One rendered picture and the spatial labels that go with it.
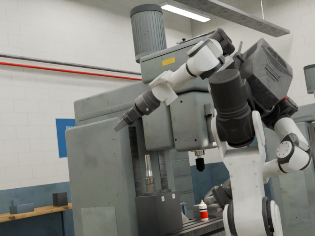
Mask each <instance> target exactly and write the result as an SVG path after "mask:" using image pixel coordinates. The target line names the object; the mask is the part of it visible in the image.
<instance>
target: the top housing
mask: <svg viewBox="0 0 315 236"><path fill-rule="evenodd" d="M206 38H208V37H205V36H202V37H199V38H196V39H193V40H190V41H187V42H184V43H181V44H179V45H176V46H173V47H170V48H167V49H164V50H161V51H158V52H156V53H153V54H150V55H147V56H144V57H141V58H140V67H141V75H142V82H143V83H145V84H146V83H150V82H152V81H153V80H154V79H156V78H157V77H158V76H159V75H160V74H162V73H163V72H164V71H168V70H170V71H172V72H175V71H177V70H178V69H179V68H180V67H181V66H182V65H183V64H185V63H186V62H187V61H188V59H189V56H188V55H187V52H188V51H189V50H190V49H191V48H192V47H194V46H195V45H196V44H197V43H199V42H200V41H204V40H205V39H206Z"/></svg>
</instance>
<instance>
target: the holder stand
mask: <svg viewBox="0 0 315 236"><path fill-rule="evenodd" d="M135 205H136V213H137V221H138V230H139V236H163V235H166V234H168V233H171V232H174V231H176V230H179V229H181V228H183V221H182V214H181V206H180V196H179V191H172V190H171V189H163V190H156V192H149V193H146V192H145V193H142V196H139V197H135Z"/></svg>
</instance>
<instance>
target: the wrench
mask: <svg viewBox="0 0 315 236"><path fill-rule="evenodd" d="M214 32H215V31H212V32H209V33H206V34H203V35H200V36H197V37H194V38H191V39H188V40H185V41H180V42H177V43H176V44H181V43H184V42H187V41H190V40H193V39H196V38H199V37H202V36H207V35H210V34H212V33H214Z"/></svg>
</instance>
